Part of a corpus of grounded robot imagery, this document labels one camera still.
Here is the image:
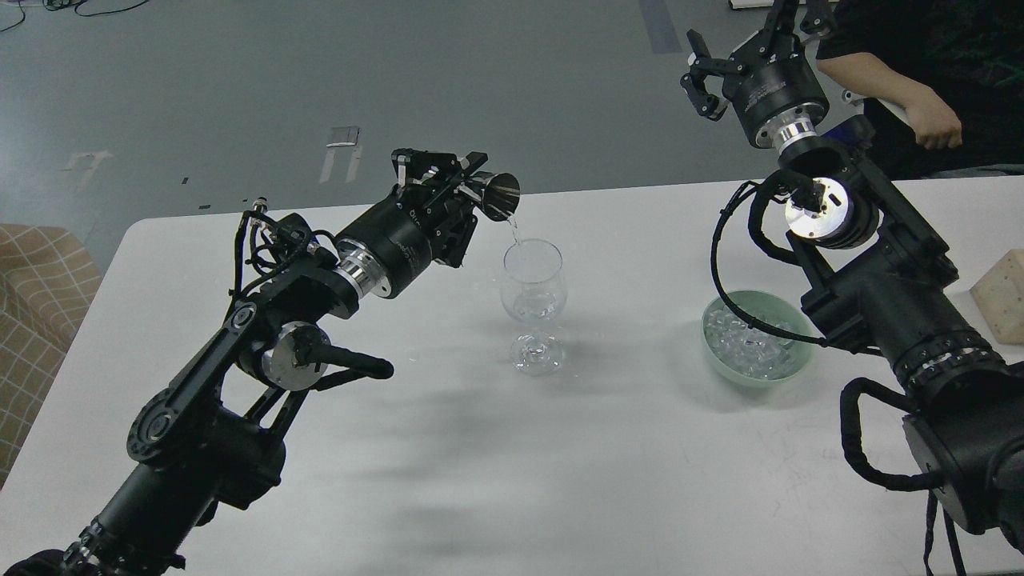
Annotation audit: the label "steel cocktail jigger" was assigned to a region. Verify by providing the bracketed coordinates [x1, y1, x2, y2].
[466, 171, 522, 222]

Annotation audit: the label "black floor cable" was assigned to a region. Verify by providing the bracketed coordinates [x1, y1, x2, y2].
[0, 0, 150, 31]

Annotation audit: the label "clear ice cubes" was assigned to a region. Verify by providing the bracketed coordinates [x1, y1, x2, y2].
[702, 302, 804, 382]

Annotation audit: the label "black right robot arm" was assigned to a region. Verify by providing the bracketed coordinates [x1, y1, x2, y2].
[680, 1, 1023, 575]

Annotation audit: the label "clear wine glass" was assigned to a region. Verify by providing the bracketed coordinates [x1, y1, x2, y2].
[501, 239, 568, 377]

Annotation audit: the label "person in dark shirt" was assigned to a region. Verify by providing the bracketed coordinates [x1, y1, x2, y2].
[816, 1, 1023, 180]

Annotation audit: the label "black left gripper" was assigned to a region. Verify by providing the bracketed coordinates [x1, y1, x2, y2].
[335, 147, 489, 299]

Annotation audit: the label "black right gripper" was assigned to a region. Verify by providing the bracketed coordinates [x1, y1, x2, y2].
[681, 1, 838, 150]

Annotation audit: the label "green bowl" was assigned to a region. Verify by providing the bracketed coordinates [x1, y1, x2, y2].
[701, 290, 814, 389]

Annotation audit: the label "beige checkered cushion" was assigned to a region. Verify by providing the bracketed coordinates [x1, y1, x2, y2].
[1, 223, 103, 482]

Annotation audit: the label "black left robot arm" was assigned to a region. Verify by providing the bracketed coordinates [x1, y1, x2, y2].
[5, 147, 522, 575]

